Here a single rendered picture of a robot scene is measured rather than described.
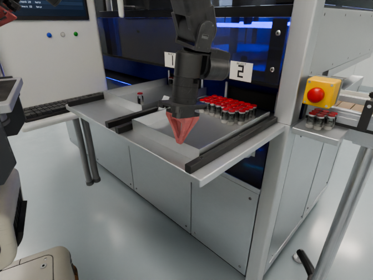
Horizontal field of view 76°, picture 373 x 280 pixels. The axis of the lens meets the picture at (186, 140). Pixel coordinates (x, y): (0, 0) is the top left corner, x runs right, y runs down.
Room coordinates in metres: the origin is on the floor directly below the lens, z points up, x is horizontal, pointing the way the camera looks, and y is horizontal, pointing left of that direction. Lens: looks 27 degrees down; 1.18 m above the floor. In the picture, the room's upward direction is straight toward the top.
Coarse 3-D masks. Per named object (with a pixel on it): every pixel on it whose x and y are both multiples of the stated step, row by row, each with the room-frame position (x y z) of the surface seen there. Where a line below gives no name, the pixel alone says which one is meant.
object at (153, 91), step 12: (144, 84) 1.10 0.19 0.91; (156, 84) 1.15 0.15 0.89; (108, 96) 0.93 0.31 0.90; (120, 96) 0.99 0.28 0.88; (132, 96) 0.99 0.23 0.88; (144, 96) 0.99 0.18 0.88; (156, 96) 0.99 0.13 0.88; (168, 96) 0.99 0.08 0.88; (132, 108) 0.82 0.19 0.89; (144, 108) 0.78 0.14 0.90
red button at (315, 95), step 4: (312, 88) 0.63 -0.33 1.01; (316, 88) 0.62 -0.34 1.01; (320, 88) 0.62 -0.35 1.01; (308, 92) 0.63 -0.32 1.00; (312, 92) 0.62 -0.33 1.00; (316, 92) 0.61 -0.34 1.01; (320, 92) 0.61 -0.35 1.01; (324, 92) 0.62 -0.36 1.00; (308, 96) 0.63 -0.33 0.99; (312, 96) 0.62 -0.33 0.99; (316, 96) 0.61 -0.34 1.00; (320, 96) 0.61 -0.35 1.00; (324, 96) 0.61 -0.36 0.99; (312, 100) 0.61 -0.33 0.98; (316, 100) 0.61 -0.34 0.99; (320, 100) 0.61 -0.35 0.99
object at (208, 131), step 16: (160, 112) 0.72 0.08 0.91; (144, 128) 0.61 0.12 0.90; (160, 128) 0.66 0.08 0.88; (192, 128) 0.66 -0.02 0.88; (208, 128) 0.66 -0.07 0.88; (224, 128) 0.66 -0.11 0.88; (240, 128) 0.59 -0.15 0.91; (176, 144) 0.52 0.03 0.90; (192, 144) 0.56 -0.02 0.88; (208, 144) 0.49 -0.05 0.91
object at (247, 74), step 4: (232, 64) 0.84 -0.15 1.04; (236, 64) 0.83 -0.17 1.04; (240, 64) 0.82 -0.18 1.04; (244, 64) 0.81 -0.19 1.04; (248, 64) 0.80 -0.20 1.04; (252, 64) 0.79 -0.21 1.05; (232, 68) 0.84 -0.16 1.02; (236, 68) 0.82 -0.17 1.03; (240, 68) 0.81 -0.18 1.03; (244, 68) 0.80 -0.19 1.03; (248, 68) 0.79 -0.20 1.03; (252, 68) 0.78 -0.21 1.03; (232, 72) 0.84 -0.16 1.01; (236, 72) 0.82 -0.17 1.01; (240, 72) 0.81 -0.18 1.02; (244, 72) 0.80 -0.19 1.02; (248, 72) 0.79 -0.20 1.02; (232, 76) 0.84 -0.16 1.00; (236, 76) 0.82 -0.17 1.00; (244, 76) 0.80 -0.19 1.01; (248, 76) 0.79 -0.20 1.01; (240, 80) 0.81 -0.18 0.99; (244, 80) 0.80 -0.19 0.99; (248, 80) 0.79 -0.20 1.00
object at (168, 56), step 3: (165, 54) 1.08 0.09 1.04; (168, 54) 1.06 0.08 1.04; (171, 54) 1.05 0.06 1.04; (174, 54) 1.04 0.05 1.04; (165, 57) 1.08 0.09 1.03; (168, 57) 1.06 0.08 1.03; (171, 57) 1.05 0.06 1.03; (174, 57) 1.04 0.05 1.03; (165, 60) 1.08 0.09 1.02; (168, 60) 1.06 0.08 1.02; (171, 60) 1.05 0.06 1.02; (174, 60) 1.04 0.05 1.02; (165, 63) 1.08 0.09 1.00; (168, 63) 1.06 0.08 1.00; (171, 63) 1.05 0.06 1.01; (174, 63) 1.04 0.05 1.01; (165, 66) 1.08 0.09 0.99; (168, 66) 1.06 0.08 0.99; (171, 66) 1.05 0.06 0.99
